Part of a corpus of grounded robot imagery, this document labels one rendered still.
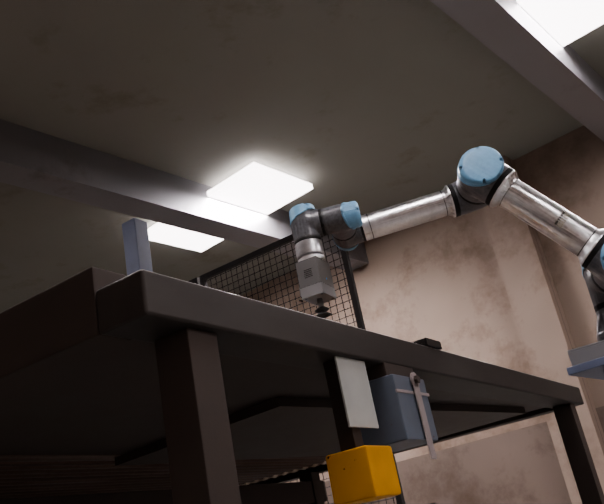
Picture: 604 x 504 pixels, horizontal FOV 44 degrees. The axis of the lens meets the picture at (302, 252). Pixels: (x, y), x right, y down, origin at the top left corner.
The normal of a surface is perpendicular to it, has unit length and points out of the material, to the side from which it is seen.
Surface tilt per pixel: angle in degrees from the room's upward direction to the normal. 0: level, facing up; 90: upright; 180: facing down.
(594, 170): 90
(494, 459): 90
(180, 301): 90
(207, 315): 90
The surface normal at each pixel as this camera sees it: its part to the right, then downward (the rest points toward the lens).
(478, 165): -0.26, -0.40
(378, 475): 0.81, -0.36
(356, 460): -0.55, -0.22
